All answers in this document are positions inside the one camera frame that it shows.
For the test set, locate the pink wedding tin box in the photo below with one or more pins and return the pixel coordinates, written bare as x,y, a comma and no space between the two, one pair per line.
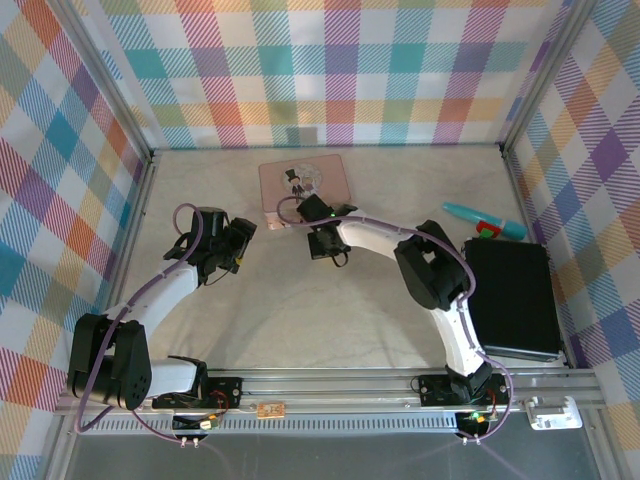
330,175

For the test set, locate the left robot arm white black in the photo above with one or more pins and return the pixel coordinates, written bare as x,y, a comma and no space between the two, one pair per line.
172,292

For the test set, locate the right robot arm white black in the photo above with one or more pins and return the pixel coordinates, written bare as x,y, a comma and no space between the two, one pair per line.
370,237

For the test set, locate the small orange circuit board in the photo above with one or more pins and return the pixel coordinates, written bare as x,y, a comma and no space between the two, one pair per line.
271,410

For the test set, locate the small red green block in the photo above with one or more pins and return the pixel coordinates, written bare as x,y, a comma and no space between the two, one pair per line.
486,230

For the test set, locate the small black electronics module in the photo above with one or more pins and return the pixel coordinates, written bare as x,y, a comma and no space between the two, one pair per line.
470,421
190,424

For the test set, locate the teal marker pen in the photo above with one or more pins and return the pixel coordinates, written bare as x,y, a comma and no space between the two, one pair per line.
512,230

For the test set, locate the black hard case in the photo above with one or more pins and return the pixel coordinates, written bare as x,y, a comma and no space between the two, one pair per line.
515,295

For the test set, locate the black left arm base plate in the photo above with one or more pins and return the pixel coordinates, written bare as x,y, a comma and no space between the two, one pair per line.
230,387

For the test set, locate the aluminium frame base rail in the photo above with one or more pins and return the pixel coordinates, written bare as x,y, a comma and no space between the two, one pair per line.
350,385

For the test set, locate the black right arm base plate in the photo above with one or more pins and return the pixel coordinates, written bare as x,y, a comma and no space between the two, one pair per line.
432,387

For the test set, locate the aluminium frame post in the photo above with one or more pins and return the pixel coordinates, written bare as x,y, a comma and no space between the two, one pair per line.
544,75
105,75

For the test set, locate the white plastic bracket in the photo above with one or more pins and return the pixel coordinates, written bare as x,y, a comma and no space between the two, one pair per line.
555,415

